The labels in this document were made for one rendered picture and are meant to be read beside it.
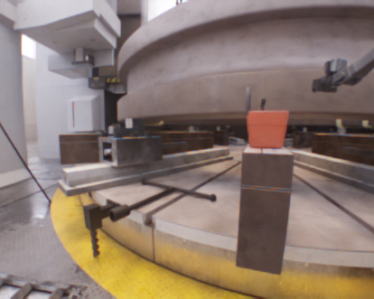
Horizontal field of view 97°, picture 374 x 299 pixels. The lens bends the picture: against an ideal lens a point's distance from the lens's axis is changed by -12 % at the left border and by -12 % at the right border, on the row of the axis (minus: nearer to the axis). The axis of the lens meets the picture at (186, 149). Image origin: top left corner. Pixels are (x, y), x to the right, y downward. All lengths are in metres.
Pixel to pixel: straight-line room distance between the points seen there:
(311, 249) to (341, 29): 1.39
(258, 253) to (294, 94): 0.97
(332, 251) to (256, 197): 0.44
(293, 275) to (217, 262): 0.33
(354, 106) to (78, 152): 2.72
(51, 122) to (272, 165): 5.41
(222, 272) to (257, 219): 0.47
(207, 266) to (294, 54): 1.41
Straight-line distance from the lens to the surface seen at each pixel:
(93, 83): 4.80
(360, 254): 0.98
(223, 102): 1.33
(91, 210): 1.15
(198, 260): 1.03
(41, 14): 3.57
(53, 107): 5.60
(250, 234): 0.63
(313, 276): 1.01
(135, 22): 5.10
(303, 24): 1.64
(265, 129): 0.67
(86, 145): 2.65
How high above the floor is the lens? 0.75
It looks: 7 degrees down
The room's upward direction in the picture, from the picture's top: straight up
